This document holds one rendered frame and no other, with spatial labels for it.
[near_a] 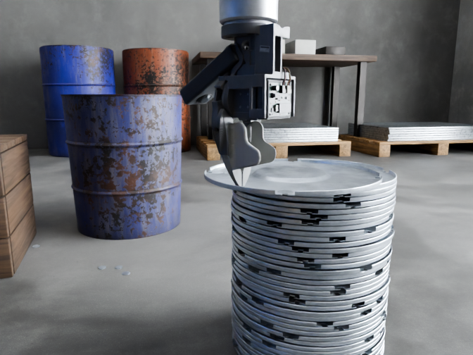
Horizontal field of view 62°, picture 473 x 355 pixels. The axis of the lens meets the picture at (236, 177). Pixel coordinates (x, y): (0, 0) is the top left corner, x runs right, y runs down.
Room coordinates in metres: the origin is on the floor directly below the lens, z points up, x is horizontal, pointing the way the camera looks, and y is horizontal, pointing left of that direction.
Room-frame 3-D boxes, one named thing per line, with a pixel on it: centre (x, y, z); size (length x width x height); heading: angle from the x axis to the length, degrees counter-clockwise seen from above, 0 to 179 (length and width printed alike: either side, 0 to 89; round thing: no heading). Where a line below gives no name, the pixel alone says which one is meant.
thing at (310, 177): (0.65, -0.09, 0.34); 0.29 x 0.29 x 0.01
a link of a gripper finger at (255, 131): (0.55, -0.03, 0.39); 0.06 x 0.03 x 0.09; 51
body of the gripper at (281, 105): (0.53, -0.02, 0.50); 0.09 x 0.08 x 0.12; 51
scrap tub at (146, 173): (1.46, 0.41, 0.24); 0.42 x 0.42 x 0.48
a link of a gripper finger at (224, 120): (0.53, 0.01, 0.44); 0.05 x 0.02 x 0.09; 141
